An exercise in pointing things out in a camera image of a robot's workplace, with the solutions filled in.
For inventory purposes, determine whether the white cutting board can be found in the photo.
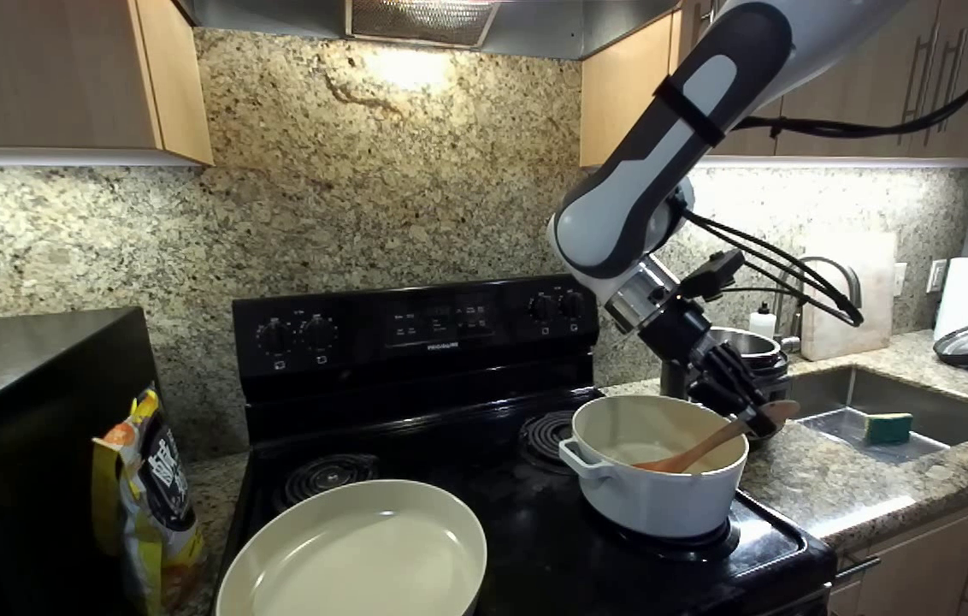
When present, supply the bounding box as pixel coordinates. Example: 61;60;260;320
801;232;897;358

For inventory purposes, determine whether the wooden spoon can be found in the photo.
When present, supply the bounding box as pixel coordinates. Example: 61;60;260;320
636;399;801;473

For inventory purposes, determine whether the range hood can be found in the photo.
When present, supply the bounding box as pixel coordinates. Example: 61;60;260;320
172;0;685;60

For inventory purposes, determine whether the black microwave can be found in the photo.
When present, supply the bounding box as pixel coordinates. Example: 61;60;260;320
0;306;157;616

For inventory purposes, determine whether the kitchen sink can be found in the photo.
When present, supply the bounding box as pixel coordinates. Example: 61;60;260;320
784;367;968;465

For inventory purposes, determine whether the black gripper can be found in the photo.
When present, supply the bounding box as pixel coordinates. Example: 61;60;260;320
638;249;766;416

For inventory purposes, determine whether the black electric stove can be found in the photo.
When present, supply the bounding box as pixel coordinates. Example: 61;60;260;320
229;277;834;616

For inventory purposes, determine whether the green sponge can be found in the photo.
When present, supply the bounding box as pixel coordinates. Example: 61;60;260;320
861;411;913;444

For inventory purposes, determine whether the yellow black snack bag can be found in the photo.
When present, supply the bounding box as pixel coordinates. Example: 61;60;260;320
88;387;204;616

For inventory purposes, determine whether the upper wooden cabinet right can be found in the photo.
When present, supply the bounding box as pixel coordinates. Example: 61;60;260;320
582;0;968;165

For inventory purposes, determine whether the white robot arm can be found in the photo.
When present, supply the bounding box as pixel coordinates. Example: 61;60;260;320
547;0;907;416

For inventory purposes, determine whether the chrome faucet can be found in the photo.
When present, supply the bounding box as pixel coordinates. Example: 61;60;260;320
801;254;861;306

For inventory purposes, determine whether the upper wooden cabinet left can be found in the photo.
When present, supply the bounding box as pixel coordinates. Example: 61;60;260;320
0;0;211;168

